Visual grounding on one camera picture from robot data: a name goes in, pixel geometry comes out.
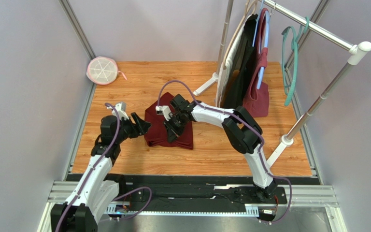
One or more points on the aluminium frame rail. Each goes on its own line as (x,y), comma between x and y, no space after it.
(311,207)

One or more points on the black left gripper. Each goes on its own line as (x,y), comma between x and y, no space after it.
(139,128)

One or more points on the dark red hanging garment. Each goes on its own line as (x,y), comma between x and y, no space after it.
(256,101)

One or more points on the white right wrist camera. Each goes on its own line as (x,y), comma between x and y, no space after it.
(165,111)

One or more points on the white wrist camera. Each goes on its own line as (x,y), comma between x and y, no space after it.
(119,111)
(165,111)

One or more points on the teal plastic hanger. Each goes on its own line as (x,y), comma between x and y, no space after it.
(294,46)

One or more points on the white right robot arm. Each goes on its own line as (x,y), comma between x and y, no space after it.
(243,132)

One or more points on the blue plastic hanger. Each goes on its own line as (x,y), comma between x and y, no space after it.
(262,39)

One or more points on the white hanging towel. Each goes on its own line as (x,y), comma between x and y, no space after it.
(225,74)

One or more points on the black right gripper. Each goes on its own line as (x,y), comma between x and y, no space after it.
(173,123)

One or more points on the black hanging garment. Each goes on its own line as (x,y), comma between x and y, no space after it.
(239,79)

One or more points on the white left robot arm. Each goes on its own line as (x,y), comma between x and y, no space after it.
(83,209)

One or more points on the dark red cloth napkin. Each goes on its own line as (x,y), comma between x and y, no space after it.
(158,133)

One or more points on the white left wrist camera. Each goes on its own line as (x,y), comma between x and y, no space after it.
(119,111)

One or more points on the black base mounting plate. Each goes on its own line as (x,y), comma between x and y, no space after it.
(197,194)

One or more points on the round pink mesh laundry bag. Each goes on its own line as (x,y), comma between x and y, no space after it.
(103,71)

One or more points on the wooden hanger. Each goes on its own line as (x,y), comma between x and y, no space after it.
(250,7)

